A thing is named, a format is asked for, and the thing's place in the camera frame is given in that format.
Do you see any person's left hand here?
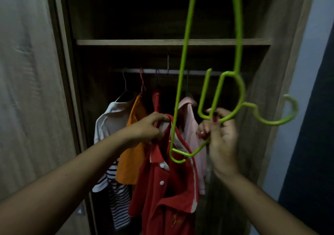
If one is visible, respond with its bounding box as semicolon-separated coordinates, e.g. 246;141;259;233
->
123;112;171;149

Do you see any person's right hand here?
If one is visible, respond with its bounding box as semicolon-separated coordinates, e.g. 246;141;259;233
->
197;108;239;176

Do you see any red collared shirt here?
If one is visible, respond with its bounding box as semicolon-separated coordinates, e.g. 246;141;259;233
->
128;91;200;235

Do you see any green plastic clothes hanger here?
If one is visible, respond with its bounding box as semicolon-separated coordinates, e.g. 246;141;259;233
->
169;0;299;164

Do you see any person's right forearm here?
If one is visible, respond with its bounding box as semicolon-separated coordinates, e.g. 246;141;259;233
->
215;167;317;235

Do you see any person's left forearm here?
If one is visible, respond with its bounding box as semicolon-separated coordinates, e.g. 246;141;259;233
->
0;127;131;235

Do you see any pink shirt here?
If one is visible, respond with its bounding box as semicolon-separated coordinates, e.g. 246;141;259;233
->
178;97;208;195

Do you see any white navy striped shirt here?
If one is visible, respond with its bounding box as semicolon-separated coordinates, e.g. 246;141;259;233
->
92;100;136;231

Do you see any metal clothes rod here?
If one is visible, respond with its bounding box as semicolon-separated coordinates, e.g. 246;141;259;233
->
112;69;225;76

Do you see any orange shirt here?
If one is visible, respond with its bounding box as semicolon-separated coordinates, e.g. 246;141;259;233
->
115;94;149;185

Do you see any wooden wardrobe shelf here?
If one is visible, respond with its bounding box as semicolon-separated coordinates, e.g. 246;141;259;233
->
76;38;273;46

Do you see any dark blue curtain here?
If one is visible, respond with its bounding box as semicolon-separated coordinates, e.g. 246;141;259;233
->
278;21;334;235

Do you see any wooden wardrobe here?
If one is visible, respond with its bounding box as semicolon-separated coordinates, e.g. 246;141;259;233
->
44;0;319;235

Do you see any wooden wardrobe door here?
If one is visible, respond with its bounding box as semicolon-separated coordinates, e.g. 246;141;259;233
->
0;0;90;235

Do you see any red wire hanger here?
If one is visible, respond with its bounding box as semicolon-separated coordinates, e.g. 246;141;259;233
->
139;68;146;93

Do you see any silver wire hanger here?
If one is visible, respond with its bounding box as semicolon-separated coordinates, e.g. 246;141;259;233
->
115;68;136;103

